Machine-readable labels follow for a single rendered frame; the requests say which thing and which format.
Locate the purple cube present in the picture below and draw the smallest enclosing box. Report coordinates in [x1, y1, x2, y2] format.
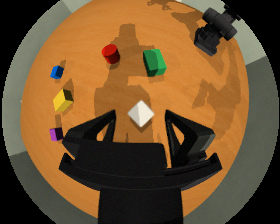
[49, 127, 64, 141]

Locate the white cube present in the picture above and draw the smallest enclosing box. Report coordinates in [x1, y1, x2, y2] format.
[127, 100, 154, 127]

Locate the green block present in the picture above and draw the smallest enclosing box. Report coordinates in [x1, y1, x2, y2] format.
[143, 49, 167, 77]

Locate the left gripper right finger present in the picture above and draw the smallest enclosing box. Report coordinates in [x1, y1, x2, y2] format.
[164, 109, 216, 168]

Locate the red cylinder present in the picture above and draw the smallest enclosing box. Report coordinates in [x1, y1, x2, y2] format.
[102, 44, 120, 64]

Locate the blue cube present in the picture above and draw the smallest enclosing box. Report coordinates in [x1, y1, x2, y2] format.
[50, 65, 64, 79]

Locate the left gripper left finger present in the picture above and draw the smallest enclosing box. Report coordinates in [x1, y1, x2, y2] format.
[66, 109, 116, 142]

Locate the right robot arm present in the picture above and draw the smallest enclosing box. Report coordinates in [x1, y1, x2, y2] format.
[196, 4, 242, 54]

